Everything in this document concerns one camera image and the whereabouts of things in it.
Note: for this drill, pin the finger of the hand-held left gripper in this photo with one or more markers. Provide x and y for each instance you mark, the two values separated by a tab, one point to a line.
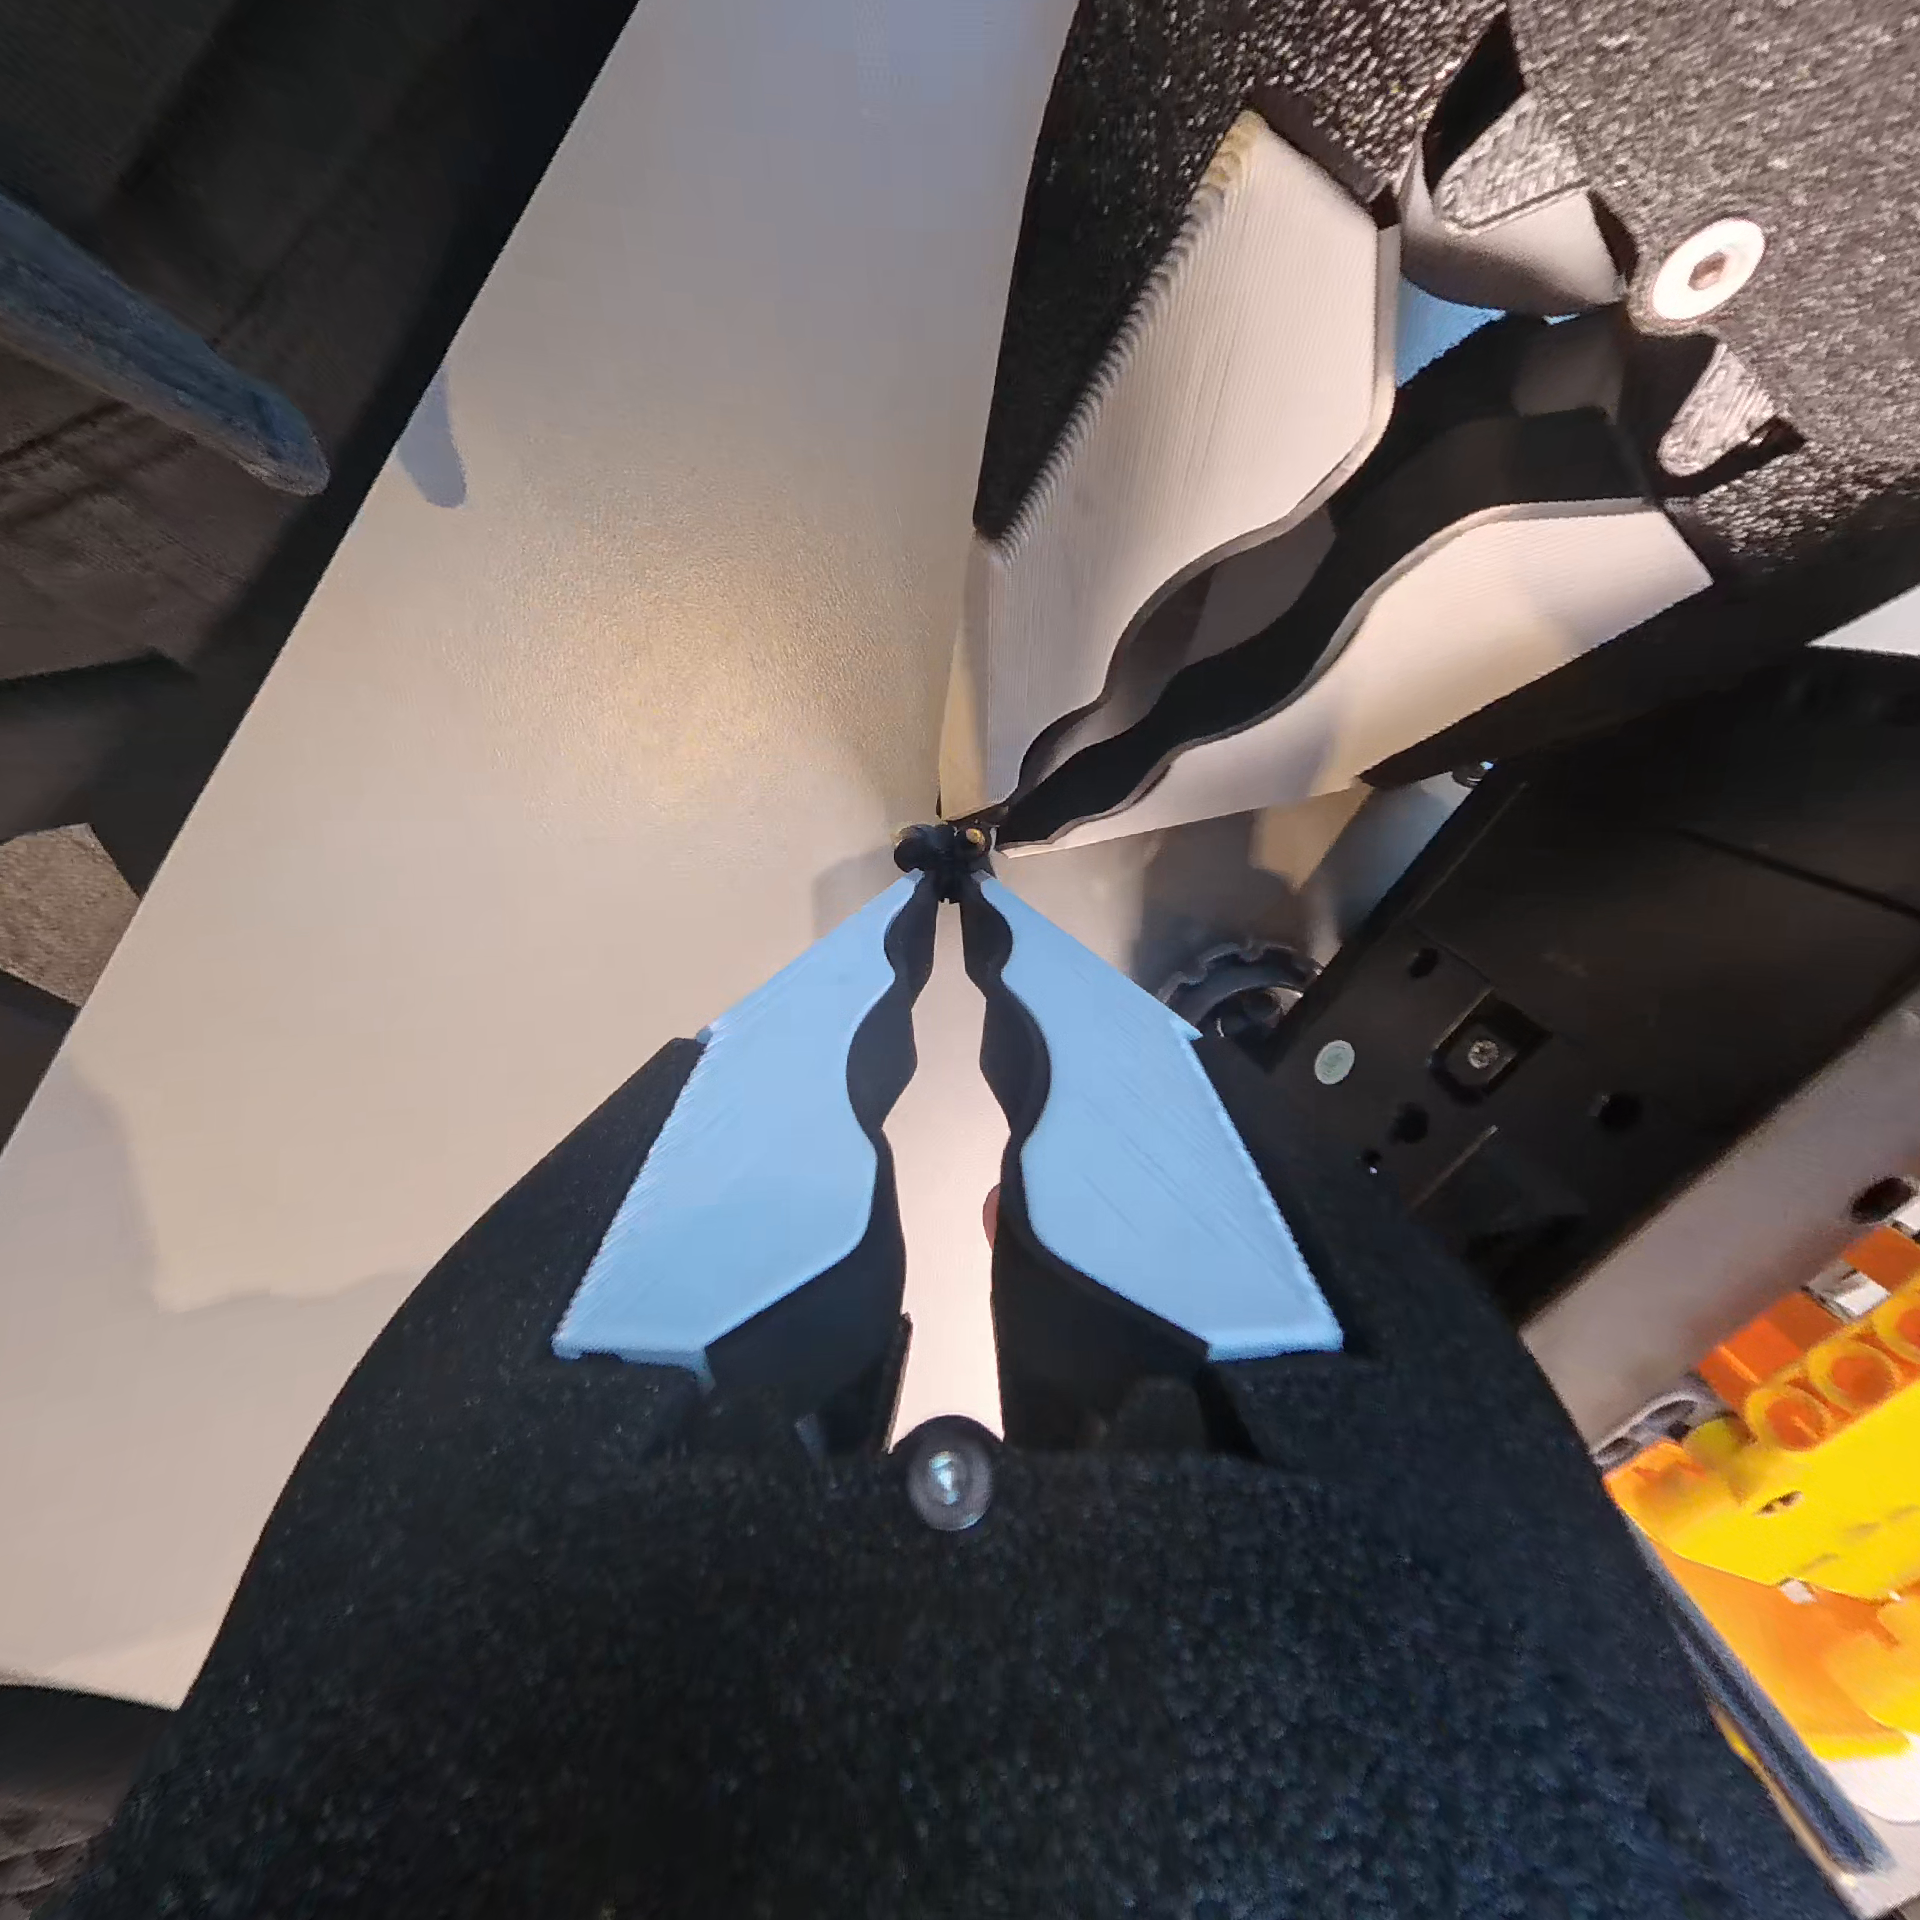
1469	646
1200	391

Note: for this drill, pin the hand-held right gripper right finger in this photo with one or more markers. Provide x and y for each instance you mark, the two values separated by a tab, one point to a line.
1170	1201

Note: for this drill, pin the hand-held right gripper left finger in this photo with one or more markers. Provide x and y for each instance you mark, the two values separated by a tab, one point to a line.
736	1201

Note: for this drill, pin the yellow toy brick vehicle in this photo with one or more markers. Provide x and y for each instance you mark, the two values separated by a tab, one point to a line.
1621	960

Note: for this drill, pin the small black brick pin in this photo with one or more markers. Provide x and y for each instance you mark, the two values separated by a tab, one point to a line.
950	850

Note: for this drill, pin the grey desk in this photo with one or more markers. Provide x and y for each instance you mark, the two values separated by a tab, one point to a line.
661	602

